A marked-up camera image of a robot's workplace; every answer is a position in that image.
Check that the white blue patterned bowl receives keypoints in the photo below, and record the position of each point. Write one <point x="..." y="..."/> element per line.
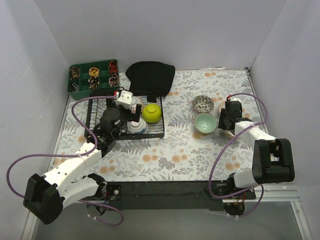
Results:
<point x="140" y="127"/>

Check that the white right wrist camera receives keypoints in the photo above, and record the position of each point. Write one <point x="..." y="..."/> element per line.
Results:
<point x="233" y="99"/>

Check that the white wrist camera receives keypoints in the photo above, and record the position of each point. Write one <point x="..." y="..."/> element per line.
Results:
<point x="124" y="98"/>
<point x="233" y="99"/>

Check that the celadon green bowl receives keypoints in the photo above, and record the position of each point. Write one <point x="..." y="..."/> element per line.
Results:
<point x="205" y="123"/>

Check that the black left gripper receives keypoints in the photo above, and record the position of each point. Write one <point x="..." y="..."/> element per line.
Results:
<point x="130" y="113"/>

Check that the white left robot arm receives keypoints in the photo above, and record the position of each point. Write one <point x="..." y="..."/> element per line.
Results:
<point x="47" y="195"/>

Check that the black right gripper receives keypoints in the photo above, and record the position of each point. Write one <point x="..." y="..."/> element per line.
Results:
<point x="225" y="122"/>

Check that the floral table mat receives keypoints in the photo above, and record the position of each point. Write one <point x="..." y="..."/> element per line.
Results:
<point x="184" y="154"/>

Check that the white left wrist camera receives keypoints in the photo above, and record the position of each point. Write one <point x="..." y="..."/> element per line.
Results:
<point x="124" y="98"/>

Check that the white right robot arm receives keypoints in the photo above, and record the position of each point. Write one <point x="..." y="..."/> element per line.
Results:
<point x="272" y="157"/>

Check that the beige tan bowl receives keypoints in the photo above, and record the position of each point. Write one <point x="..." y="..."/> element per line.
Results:
<point x="228" y="134"/>

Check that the black cloth bag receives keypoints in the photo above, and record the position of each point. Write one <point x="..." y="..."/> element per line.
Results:
<point x="151" y="76"/>

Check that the green compartment tray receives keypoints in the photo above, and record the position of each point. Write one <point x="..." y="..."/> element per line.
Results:
<point x="86" y="78"/>

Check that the black wire dish rack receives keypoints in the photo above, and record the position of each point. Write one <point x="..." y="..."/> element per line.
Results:
<point x="100" y="101"/>

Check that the yellow-green bowl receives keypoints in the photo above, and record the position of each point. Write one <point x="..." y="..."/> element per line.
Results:
<point x="152" y="113"/>

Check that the white pink interior bowl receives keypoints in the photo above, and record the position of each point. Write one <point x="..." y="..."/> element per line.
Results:
<point x="221" y="106"/>

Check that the floral brown leaf bowl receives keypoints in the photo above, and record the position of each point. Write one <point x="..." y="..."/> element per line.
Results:
<point x="203" y="104"/>

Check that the white red patterned bowl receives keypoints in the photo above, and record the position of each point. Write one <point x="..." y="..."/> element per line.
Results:
<point x="136" y="100"/>

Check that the black base bar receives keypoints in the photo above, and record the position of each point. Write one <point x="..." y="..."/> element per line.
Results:
<point x="161" y="195"/>

